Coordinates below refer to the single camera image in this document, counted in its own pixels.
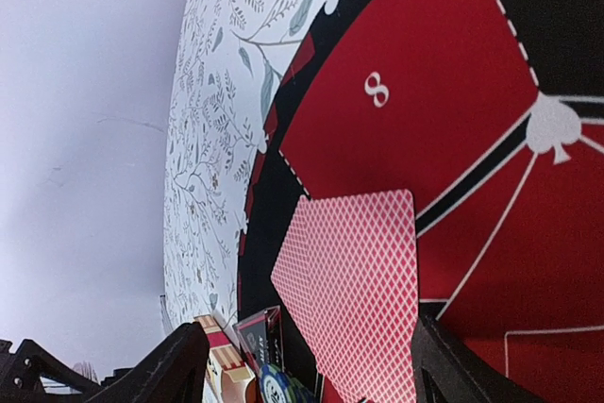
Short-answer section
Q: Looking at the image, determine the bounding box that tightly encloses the red playing card deck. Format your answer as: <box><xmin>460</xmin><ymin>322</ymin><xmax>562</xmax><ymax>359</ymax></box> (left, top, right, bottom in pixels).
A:
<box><xmin>194</xmin><ymin>314</ymin><xmax>260</xmax><ymax>402</ymax></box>

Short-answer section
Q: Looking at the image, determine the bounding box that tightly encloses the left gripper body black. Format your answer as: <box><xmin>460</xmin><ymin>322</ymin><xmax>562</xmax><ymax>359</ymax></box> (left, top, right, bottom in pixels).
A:
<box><xmin>0</xmin><ymin>339</ymin><xmax>143</xmax><ymax>403</ymax></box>

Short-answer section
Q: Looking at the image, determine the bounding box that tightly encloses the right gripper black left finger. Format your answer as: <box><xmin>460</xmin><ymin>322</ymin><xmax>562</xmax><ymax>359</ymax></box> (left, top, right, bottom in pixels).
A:
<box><xmin>89</xmin><ymin>322</ymin><xmax>210</xmax><ymax>403</ymax></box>

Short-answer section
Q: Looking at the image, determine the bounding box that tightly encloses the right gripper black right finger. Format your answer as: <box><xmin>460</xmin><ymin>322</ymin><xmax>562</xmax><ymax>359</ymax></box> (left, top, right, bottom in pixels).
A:
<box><xmin>411</xmin><ymin>314</ymin><xmax>542</xmax><ymax>403</ymax></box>

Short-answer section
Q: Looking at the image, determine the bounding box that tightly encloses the round red black poker mat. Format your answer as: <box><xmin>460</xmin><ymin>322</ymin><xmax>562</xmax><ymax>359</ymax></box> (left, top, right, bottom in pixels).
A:
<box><xmin>238</xmin><ymin>0</ymin><xmax>603</xmax><ymax>402</ymax></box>

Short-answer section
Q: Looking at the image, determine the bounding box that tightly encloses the green chip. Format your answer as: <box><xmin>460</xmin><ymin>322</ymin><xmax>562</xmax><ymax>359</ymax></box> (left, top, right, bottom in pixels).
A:
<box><xmin>260</xmin><ymin>363</ymin><xmax>316</xmax><ymax>403</ymax></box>

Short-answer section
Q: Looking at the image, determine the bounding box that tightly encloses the red card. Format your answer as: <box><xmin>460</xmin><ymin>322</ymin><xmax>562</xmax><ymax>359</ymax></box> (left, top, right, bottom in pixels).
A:
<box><xmin>271</xmin><ymin>190</ymin><xmax>419</xmax><ymax>402</ymax></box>

